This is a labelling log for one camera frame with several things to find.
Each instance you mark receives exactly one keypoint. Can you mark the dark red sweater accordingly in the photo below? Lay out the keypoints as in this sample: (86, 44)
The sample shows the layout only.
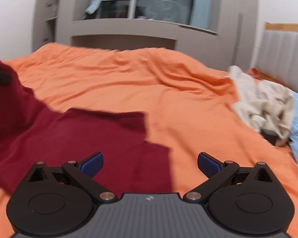
(31, 132)

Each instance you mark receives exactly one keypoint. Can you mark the light blue curtain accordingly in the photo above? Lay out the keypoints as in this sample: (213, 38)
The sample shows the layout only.
(201, 14)

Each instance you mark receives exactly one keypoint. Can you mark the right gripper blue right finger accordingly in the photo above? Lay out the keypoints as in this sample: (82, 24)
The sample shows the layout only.
(220, 174)

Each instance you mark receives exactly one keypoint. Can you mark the grey built-in cabinet unit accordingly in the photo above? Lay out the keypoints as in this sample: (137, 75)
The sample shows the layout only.
(229, 39)

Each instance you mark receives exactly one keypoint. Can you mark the grey padded headboard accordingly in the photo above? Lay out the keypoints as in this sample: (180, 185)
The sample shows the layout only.
(278, 54)

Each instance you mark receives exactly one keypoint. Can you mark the dark window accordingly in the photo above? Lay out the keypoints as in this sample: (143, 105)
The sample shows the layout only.
(176, 11)

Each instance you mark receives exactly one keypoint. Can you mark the small black box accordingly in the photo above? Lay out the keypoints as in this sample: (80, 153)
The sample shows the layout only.
(269, 136)

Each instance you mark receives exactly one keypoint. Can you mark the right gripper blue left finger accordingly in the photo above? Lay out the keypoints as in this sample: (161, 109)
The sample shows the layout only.
(81, 174)

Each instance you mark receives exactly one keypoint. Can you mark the beige crumpled garment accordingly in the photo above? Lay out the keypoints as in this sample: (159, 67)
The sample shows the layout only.
(263, 105)

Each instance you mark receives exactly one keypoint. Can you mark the orange duvet cover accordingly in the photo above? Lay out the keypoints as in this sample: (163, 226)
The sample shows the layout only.
(187, 108)

